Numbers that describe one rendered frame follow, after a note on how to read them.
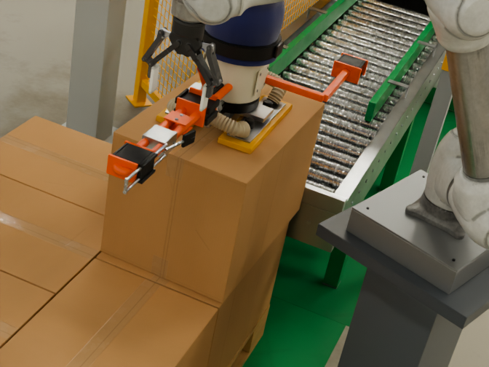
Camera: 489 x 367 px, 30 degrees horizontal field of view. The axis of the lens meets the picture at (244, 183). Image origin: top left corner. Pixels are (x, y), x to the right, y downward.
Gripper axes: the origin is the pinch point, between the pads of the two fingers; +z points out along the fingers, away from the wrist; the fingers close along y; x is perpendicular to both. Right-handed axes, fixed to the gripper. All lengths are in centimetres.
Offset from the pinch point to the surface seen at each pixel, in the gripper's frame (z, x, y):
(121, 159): 7.5, 22.7, 1.9
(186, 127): 9.4, -3.8, -1.9
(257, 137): 20.9, -31.5, -12.3
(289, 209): 56, -57, -20
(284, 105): 20, -54, -12
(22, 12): 117, -254, 208
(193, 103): 7.0, -12.2, 0.6
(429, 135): 50, -129, -49
